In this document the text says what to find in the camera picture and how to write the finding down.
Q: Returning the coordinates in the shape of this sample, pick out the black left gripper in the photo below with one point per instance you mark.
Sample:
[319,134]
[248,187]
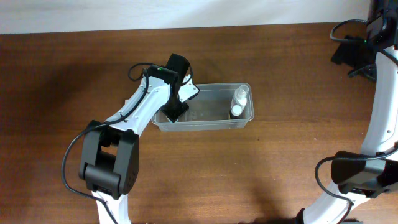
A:
[175,111]

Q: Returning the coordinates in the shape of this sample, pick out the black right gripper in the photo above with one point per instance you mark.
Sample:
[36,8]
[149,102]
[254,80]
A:
[347,52]

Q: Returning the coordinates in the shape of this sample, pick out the dark bottle white cap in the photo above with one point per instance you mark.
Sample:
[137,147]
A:
[235,112]

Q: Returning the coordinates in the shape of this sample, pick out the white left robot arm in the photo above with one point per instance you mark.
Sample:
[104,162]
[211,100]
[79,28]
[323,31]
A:
[110,155]

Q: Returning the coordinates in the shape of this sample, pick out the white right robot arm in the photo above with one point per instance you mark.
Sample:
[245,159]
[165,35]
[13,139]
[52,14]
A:
[358,178]

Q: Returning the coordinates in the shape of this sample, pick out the clear plastic container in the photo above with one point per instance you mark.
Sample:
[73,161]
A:
[209,110]

